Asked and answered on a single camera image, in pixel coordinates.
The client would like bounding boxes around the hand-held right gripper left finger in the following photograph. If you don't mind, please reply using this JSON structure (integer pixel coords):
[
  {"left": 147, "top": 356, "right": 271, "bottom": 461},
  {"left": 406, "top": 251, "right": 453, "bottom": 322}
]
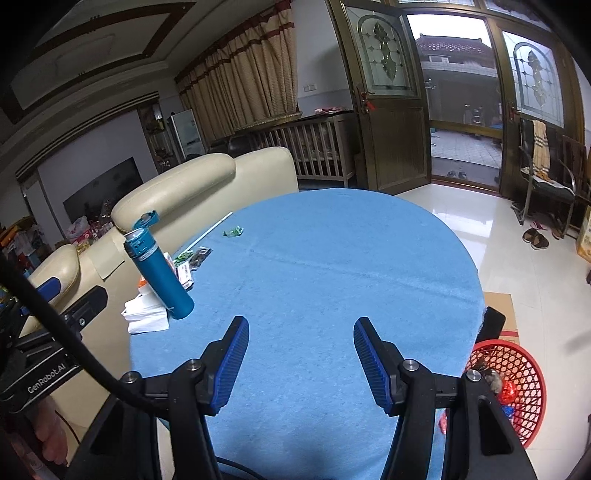
[{"left": 65, "top": 316, "right": 250, "bottom": 480}]

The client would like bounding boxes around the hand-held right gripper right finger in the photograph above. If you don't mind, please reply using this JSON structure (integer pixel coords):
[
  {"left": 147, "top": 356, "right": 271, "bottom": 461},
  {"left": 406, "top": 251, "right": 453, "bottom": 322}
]
[{"left": 353, "top": 318, "right": 539, "bottom": 480}]

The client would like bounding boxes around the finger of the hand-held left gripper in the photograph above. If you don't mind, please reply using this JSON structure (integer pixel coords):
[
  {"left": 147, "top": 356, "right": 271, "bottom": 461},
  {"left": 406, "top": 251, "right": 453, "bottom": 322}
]
[
  {"left": 33, "top": 276, "right": 62, "bottom": 302},
  {"left": 60, "top": 285, "right": 108, "bottom": 342}
]

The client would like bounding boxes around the grey plastic bag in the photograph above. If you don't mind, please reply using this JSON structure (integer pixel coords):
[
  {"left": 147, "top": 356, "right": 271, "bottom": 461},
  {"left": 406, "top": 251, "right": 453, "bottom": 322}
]
[{"left": 480, "top": 368, "right": 505, "bottom": 394}]

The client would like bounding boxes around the red mesh plastic basket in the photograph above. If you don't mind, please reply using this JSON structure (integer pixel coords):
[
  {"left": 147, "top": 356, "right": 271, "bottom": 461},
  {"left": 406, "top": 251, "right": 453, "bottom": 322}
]
[{"left": 464, "top": 340, "right": 547, "bottom": 449}]

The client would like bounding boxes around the person's left forearm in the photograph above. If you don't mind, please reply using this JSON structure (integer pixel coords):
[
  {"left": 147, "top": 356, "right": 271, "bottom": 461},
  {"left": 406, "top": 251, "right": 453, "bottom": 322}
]
[{"left": 0, "top": 427, "right": 51, "bottom": 480}]

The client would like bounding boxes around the person's left hand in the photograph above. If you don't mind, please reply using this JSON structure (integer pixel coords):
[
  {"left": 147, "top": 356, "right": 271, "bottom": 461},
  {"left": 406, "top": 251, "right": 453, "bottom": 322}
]
[{"left": 28, "top": 397, "right": 70, "bottom": 468}]

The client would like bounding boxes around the white paper stack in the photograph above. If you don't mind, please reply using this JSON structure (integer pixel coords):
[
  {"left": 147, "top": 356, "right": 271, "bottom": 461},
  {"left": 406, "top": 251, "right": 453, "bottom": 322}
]
[{"left": 121, "top": 285, "right": 170, "bottom": 334}]

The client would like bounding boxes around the pile of toys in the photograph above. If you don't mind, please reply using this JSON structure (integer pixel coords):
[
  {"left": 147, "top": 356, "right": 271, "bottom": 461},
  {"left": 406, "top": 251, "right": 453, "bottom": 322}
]
[{"left": 0, "top": 198, "right": 116, "bottom": 278}]

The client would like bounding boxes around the teal thermos bottle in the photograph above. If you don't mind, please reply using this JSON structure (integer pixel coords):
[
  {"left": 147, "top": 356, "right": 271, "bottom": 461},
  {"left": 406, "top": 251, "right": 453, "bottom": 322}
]
[{"left": 123, "top": 210, "right": 195, "bottom": 320}]

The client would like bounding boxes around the orange and white box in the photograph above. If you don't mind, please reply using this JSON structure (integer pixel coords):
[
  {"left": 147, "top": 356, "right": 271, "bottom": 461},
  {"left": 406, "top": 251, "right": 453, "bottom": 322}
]
[{"left": 164, "top": 251, "right": 193, "bottom": 291}]

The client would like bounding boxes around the black television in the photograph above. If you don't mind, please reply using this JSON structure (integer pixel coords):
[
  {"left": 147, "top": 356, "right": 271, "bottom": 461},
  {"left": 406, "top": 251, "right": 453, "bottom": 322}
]
[{"left": 63, "top": 158, "right": 142, "bottom": 223}]

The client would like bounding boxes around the black rectangular object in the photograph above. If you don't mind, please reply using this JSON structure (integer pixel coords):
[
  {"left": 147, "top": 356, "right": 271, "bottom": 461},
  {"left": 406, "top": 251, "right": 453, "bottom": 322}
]
[{"left": 479, "top": 306, "right": 507, "bottom": 352}]

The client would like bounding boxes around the thin white stick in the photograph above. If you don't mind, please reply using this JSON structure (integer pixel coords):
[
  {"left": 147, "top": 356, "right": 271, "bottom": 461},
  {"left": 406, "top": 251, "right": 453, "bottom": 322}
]
[{"left": 181, "top": 212, "right": 234, "bottom": 253}]

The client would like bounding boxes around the flat brown cardboard box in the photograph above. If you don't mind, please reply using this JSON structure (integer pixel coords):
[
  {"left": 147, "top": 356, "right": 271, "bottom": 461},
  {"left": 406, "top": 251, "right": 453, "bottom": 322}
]
[{"left": 482, "top": 292, "right": 520, "bottom": 345}]

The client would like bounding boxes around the cream leather sofa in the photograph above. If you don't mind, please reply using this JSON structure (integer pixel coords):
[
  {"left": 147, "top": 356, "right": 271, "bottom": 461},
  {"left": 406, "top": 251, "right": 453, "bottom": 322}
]
[{"left": 21, "top": 147, "right": 299, "bottom": 435}]

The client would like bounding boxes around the dark display cabinet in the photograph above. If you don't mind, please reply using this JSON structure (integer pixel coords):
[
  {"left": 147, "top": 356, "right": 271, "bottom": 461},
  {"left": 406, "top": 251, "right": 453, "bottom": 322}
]
[{"left": 139, "top": 104, "right": 179, "bottom": 168}]

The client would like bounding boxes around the white standing air conditioner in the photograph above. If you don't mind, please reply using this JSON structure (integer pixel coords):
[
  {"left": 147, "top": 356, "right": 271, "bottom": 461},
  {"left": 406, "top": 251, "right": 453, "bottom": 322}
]
[{"left": 168, "top": 110, "right": 205, "bottom": 160}]

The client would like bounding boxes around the wooden crib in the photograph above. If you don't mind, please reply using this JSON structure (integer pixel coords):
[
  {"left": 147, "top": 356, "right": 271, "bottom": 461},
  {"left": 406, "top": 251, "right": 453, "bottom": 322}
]
[{"left": 235, "top": 112, "right": 357, "bottom": 188}]

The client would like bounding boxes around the open wooden glass door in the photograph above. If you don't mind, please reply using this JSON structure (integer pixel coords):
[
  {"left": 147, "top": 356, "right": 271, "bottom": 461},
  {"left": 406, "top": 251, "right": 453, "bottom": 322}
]
[{"left": 330, "top": 0, "right": 433, "bottom": 195}]

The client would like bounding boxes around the yellow cardboard box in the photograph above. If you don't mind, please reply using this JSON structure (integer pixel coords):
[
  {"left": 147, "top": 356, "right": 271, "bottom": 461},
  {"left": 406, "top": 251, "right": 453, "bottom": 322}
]
[{"left": 577, "top": 217, "right": 591, "bottom": 264}]

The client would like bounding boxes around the metal chair with cushion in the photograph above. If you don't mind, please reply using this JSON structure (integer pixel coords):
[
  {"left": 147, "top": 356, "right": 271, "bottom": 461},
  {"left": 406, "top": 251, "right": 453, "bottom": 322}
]
[{"left": 512, "top": 117, "right": 578, "bottom": 228}]

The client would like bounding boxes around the striped beige towel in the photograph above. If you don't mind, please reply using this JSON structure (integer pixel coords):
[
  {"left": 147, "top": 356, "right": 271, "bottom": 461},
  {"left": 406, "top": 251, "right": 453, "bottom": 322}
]
[{"left": 531, "top": 120, "right": 550, "bottom": 182}]

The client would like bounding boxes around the beige curtain with red stripe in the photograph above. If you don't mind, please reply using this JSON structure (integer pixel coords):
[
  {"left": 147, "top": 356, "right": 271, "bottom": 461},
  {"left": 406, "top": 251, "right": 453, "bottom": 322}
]
[{"left": 175, "top": 0, "right": 299, "bottom": 145}]

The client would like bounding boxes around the dark metal chair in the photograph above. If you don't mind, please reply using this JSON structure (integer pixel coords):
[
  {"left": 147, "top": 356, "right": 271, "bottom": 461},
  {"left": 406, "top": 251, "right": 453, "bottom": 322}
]
[{"left": 551, "top": 136, "right": 591, "bottom": 241}]

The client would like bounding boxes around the closed wooden glass door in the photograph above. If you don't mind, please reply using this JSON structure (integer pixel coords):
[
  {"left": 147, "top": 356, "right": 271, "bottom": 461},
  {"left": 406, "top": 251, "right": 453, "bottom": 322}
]
[{"left": 489, "top": 18, "right": 574, "bottom": 200}]

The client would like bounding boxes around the black cable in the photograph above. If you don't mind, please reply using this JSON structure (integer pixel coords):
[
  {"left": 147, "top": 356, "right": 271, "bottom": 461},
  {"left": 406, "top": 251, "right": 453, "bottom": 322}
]
[{"left": 0, "top": 256, "right": 160, "bottom": 412}]

